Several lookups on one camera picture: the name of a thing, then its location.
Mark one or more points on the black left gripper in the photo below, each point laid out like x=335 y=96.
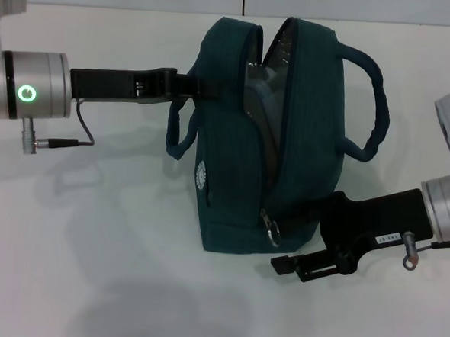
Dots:
x=108 y=85

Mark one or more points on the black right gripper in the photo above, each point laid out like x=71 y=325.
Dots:
x=378 y=216

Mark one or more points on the dark teal insulated lunch bag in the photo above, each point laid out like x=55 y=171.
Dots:
x=314 y=143

